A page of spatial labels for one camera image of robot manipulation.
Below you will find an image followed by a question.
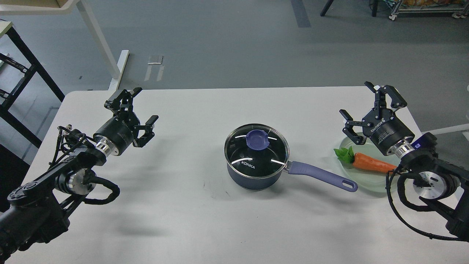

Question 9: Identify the black metal rack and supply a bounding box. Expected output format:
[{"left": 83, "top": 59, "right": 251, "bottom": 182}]
[{"left": 0, "top": 21, "right": 65, "bottom": 148}]

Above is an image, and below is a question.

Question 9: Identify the wheeled metal cart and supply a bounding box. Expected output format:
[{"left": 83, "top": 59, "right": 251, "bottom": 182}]
[{"left": 388, "top": 0, "right": 469, "bottom": 21}]

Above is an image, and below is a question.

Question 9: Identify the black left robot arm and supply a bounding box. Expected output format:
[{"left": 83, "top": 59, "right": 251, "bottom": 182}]
[{"left": 0, "top": 87, "right": 158, "bottom": 263}]

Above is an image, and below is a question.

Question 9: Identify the orange toy carrot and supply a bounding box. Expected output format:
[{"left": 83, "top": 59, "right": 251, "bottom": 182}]
[{"left": 333, "top": 147, "right": 397, "bottom": 174}]

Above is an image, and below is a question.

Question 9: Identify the green glass plate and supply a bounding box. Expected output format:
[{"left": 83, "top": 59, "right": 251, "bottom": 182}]
[{"left": 338, "top": 137, "right": 400, "bottom": 196}]

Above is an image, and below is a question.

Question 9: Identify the black chair leg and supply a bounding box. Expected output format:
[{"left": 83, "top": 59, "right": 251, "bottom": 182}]
[{"left": 320, "top": 0, "right": 334, "bottom": 17}]

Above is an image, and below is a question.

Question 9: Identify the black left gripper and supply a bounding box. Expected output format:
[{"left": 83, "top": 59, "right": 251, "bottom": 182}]
[{"left": 93, "top": 87, "right": 159, "bottom": 156}]

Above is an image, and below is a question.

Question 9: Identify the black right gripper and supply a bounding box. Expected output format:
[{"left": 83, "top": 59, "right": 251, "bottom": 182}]
[{"left": 339, "top": 81, "right": 415, "bottom": 156}]

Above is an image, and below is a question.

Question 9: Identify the blue saucepan with handle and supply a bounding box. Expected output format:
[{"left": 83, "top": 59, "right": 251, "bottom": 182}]
[{"left": 224, "top": 124, "right": 358, "bottom": 192}]

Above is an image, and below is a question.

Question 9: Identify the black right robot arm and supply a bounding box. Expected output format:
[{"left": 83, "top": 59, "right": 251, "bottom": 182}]
[{"left": 340, "top": 81, "right": 469, "bottom": 242}]

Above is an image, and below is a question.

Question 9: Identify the white desk frame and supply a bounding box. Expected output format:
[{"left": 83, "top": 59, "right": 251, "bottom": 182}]
[{"left": 1, "top": 0, "right": 130, "bottom": 91}]

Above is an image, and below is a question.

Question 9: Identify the glass pot lid blue knob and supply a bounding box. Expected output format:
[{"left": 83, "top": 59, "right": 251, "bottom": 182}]
[{"left": 224, "top": 124, "right": 290, "bottom": 178}]

